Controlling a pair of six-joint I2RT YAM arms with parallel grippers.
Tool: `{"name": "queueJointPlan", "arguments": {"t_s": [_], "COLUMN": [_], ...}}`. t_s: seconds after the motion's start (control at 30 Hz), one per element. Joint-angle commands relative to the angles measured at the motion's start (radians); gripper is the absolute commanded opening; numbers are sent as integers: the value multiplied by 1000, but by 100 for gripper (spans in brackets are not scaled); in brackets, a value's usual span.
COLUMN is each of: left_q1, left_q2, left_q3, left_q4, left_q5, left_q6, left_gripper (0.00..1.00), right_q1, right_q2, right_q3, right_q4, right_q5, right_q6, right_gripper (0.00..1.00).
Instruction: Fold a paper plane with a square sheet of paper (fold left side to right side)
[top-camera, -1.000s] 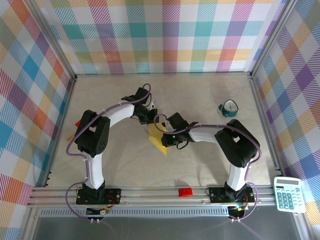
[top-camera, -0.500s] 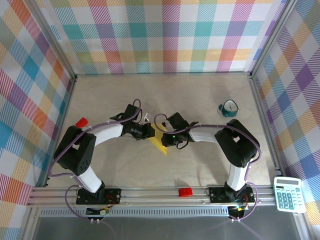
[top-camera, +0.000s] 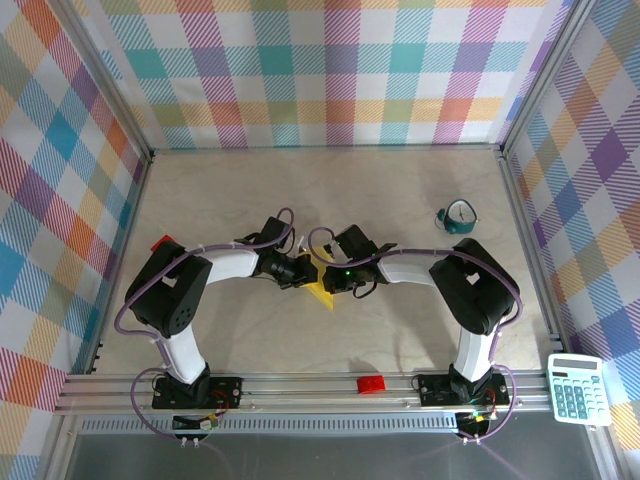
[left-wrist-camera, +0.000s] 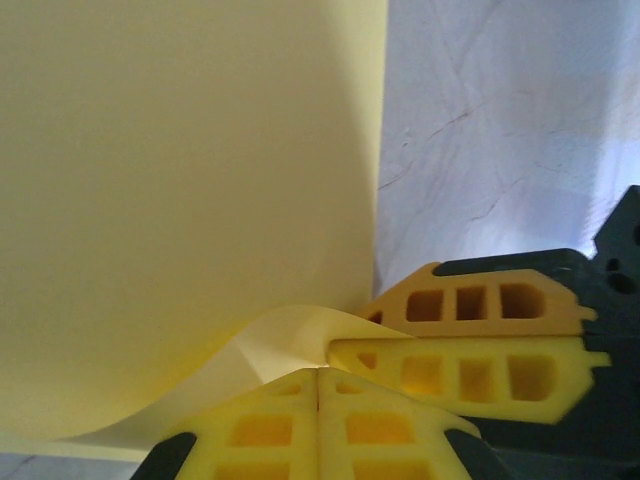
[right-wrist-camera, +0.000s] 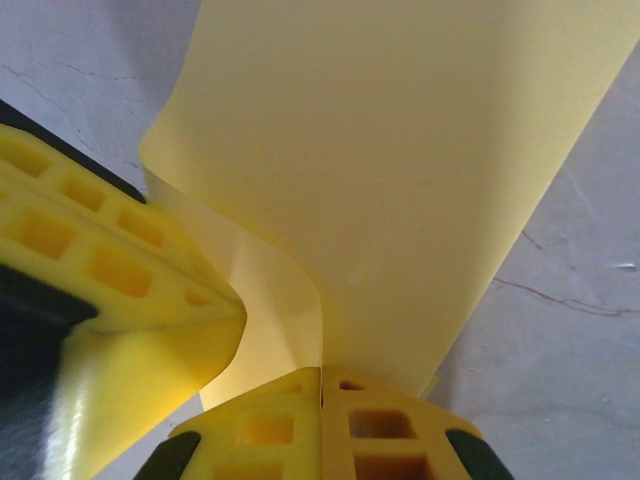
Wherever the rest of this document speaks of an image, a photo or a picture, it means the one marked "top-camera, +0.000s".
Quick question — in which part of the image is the yellow paper sheet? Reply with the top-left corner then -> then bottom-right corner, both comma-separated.
299,246 -> 338,313

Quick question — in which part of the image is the wide slotted aluminium beam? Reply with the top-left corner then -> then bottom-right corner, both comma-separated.
53,370 -> 564,416

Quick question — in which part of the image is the teal alarm clock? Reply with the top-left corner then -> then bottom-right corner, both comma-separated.
434,198 -> 479,234

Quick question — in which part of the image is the small electronics module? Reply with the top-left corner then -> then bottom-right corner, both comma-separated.
171,410 -> 222,441
455,407 -> 499,437

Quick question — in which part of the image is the white calculator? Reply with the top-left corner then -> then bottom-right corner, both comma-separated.
547,352 -> 614,427

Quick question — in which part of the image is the aluminium frame rail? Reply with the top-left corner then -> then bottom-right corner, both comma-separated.
85,152 -> 154,376
496,149 -> 572,352
149,143 -> 506,154

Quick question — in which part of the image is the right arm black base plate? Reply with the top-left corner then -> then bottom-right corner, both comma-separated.
417,372 -> 511,407

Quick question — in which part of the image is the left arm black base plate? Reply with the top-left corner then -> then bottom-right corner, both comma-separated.
151,375 -> 245,411

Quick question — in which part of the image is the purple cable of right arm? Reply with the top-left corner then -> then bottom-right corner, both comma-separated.
307,227 -> 524,444

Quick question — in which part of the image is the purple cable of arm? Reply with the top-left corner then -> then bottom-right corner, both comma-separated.
307,227 -> 524,444
114,207 -> 296,444

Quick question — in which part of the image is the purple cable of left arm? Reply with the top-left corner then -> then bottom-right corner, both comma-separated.
114,207 -> 296,444

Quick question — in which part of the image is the aluminium frame post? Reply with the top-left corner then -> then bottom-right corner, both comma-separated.
49,0 -> 154,162
499,0 -> 599,157

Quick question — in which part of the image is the aluminium frame leg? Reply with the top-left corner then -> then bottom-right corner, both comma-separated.
38,414 -> 84,480
582,424 -> 632,480

